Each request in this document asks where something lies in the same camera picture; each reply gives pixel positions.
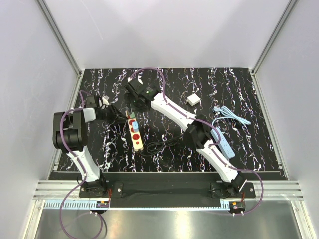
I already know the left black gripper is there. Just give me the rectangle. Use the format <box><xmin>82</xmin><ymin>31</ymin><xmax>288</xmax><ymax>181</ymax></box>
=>
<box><xmin>99</xmin><ymin>103</ymin><xmax>128</xmax><ymax>125</ymax></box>

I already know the blue usb charger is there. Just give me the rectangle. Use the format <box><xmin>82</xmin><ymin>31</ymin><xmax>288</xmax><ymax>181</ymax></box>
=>
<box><xmin>132</xmin><ymin>121</ymin><xmax>139</xmax><ymax>132</ymax></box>

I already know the beige red power strip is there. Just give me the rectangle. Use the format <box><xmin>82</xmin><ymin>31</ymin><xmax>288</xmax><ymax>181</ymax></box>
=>
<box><xmin>126</xmin><ymin>111</ymin><xmax>144</xmax><ymax>152</ymax></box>

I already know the white usb charger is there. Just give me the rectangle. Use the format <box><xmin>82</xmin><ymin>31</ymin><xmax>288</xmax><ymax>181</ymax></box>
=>
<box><xmin>186</xmin><ymin>93</ymin><xmax>201</xmax><ymax>106</ymax></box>

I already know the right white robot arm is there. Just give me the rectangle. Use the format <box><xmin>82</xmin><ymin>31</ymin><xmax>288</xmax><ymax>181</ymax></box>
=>
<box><xmin>125</xmin><ymin>78</ymin><xmax>247</xmax><ymax>198</ymax></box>

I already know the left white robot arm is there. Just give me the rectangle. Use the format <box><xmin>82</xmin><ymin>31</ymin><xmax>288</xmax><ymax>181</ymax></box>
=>
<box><xmin>53</xmin><ymin>95</ymin><xmax>127</xmax><ymax>197</ymax></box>

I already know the light blue power strip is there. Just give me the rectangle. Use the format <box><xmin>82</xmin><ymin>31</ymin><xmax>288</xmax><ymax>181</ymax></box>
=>
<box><xmin>211</xmin><ymin>127</ymin><xmax>235</xmax><ymax>160</ymax></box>

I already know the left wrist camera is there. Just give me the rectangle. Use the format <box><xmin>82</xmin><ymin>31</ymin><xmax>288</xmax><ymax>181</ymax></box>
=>
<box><xmin>102</xmin><ymin>96</ymin><xmax>110</xmax><ymax>105</ymax></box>

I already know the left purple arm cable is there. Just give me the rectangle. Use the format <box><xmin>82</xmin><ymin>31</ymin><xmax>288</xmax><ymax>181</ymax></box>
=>
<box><xmin>59</xmin><ymin>90</ymin><xmax>103</xmax><ymax>239</ymax></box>

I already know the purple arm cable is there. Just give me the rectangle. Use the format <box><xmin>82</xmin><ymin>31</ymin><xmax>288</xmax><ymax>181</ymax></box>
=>
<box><xmin>59</xmin><ymin>90</ymin><xmax>103</xmax><ymax>239</ymax></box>
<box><xmin>131</xmin><ymin>67</ymin><xmax>265</xmax><ymax>215</ymax></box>

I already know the black power strip cable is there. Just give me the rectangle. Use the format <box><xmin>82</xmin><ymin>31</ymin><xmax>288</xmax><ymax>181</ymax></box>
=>
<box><xmin>139</xmin><ymin>134</ymin><xmax>185</xmax><ymax>156</ymax></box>

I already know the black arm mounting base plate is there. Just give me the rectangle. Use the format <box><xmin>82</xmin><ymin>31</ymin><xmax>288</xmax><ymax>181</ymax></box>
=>
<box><xmin>79</xmin><ymin>172</ymin><xmax>256</xmax><ymax>199</ymax></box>

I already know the light blue coiled cable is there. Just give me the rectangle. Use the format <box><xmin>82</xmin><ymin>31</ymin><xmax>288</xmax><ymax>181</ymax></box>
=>
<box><xmin>211</xmin><ymin>105</ymin><xmax>251</xmax><ymax>129</ymax></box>

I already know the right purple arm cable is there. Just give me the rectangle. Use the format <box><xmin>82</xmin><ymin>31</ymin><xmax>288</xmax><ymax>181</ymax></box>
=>
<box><xmin>131</xmin><ymin>67</ymin><xmax>265</xmax><ymax>215</ymax></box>

